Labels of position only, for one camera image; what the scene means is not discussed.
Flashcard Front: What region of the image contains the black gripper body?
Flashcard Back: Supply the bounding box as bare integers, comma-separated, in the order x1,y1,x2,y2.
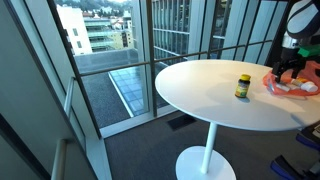
273,47,307,74

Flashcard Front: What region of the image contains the yellow-lid supplement bottle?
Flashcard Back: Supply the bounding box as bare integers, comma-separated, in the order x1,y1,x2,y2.
234,73,252,99

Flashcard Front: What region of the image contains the orange plastic bag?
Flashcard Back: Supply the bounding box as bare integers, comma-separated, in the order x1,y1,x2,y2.
262,60,320,97

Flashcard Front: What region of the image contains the blue and black stand foot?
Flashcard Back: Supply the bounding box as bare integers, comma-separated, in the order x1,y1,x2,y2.
269,154,320,180
295,122,320,152

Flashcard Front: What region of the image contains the dark floor vent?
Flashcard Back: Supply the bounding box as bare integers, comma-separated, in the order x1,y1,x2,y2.
166,114,197,131

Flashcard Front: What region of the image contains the grey metal handrail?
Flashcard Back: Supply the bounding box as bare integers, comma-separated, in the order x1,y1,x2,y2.
50,76,75,180

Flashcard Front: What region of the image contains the white table pedestal base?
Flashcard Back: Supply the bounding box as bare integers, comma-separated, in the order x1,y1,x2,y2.
175,121,237,180

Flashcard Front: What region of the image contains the dark metal window rail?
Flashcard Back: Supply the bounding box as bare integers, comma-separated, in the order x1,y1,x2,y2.
73,39,274,78

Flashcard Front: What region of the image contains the dark slanted window post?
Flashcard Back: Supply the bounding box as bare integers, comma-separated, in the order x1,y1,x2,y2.
46,0,103,140

